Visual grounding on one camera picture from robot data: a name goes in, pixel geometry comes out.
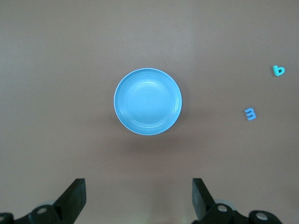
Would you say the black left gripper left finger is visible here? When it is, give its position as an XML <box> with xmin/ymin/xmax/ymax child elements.
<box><xmin>0</xmin><ymin>178</ymin><xmax>87</xmax><ymax>224</ymax></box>

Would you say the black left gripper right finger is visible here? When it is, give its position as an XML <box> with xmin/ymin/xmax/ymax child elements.
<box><xmin>192</xmin><ymin>178</ymin><xmax>287</xmax><ymax>224</ymax></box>

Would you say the blue foam letter m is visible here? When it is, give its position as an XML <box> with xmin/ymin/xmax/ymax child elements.
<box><xmin>244</xmin><ymin>107</ymin><xmax>257</xmax><ymax>121</ymax></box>

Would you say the teal foam letter q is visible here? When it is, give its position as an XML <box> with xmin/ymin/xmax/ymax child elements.
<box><xmin>272</xmin><ymin>65</ymin><xmax>286</xmax><ymax>77</ymax></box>

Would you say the blue plate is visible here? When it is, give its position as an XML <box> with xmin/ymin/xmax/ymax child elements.
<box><xmin>114</xmin><ymin>68</ymin><xmax>183</xmax><ymax>136</ymax></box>

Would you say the brown paper table cover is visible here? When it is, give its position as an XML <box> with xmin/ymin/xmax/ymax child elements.
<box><xmin>0</xmin><ymin>0</ymin><xmax>299</xmax><ymax>224</ymax></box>

